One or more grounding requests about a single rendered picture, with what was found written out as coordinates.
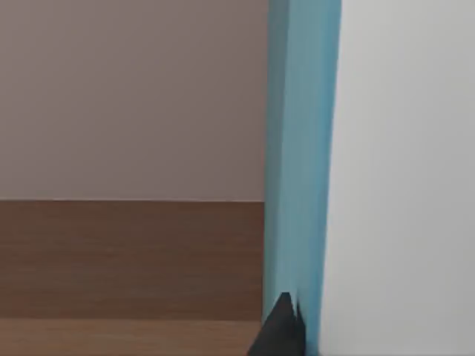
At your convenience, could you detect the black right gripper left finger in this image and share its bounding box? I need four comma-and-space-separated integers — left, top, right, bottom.
246, 291, 299, 356

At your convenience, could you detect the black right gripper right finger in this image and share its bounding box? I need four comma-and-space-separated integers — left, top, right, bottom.
296, 296, 308, 356

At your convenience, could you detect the light blue book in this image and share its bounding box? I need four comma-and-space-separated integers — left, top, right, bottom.
261, 0, 343, 356

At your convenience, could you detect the wooden shelf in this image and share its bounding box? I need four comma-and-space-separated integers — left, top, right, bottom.
0, 198, 266, 356

